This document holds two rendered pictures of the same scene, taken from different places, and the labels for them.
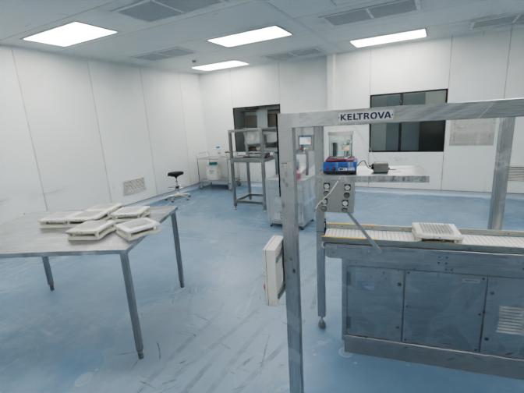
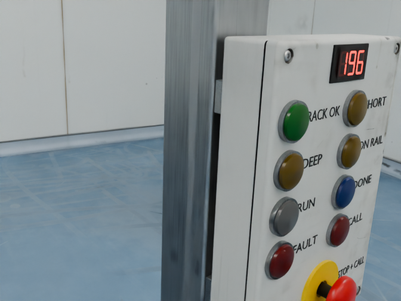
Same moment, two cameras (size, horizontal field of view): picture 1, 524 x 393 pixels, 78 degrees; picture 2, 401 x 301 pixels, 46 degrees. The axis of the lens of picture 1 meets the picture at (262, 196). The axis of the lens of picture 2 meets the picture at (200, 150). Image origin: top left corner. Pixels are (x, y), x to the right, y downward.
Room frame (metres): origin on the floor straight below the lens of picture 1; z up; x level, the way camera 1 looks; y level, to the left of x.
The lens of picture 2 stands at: (1.69, 0.06, 1.14)
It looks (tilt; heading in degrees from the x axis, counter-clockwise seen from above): 17 degrees down; 209
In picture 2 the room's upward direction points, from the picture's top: 2 degrees clockwise
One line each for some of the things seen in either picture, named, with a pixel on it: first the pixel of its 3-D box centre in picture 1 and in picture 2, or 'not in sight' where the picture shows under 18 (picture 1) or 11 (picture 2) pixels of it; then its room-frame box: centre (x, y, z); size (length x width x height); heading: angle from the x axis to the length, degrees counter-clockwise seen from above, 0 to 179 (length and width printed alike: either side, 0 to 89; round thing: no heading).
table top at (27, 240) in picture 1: (70, 228); not in sight; (2.58, 1.62, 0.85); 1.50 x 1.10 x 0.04; 86
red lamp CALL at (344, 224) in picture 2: not in sight; (339, 231); (1.30, -0.01, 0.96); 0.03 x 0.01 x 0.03; 162
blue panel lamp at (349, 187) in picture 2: not in sight; (345, 192); (1.30, -0.01, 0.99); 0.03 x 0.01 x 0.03; 162
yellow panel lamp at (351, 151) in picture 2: not in sight; (351, 151); (1.30, -0.01, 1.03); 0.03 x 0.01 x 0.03; 162
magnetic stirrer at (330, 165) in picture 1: (340, 164); not in sight; (2.01, -0.51, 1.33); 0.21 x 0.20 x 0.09; 162
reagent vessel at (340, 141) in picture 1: (340, 142); not in sight; (2.02, -0.51, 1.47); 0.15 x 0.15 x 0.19
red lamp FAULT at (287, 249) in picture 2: not in sight; (281, 261); (1.38, -0.03, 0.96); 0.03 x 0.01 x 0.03; 162
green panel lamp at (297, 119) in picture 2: not in sight; (296, 122); (1.38, -0.03, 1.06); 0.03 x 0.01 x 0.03; 162
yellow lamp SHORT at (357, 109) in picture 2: not in sight; (357, 108); (1.30, -0.01, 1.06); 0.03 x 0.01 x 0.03; 162
